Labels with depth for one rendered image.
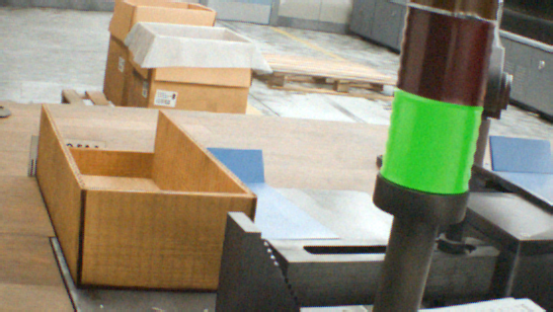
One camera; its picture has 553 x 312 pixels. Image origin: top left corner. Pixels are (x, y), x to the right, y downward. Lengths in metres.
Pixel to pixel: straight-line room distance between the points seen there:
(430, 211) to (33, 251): 0.36
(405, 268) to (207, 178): 0.33
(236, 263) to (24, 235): 0.24
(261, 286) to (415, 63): 0.18
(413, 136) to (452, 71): 0.03
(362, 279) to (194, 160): 0.25
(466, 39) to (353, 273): 0.19
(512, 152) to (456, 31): 0.39
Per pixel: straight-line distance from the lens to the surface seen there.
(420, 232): 0.35
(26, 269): 0.60
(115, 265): 0.57
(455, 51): 0.33
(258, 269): 0.46
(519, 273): 0.55
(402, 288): 0.36
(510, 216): 0.59
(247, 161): 0.79
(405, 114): 0.34
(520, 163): 0.72
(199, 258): 0.58
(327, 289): 0.48
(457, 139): 0.34
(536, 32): 0.58
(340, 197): 0.79
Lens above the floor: 1.13
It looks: 14 degrees down
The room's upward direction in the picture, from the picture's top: 9 degrees clockwise
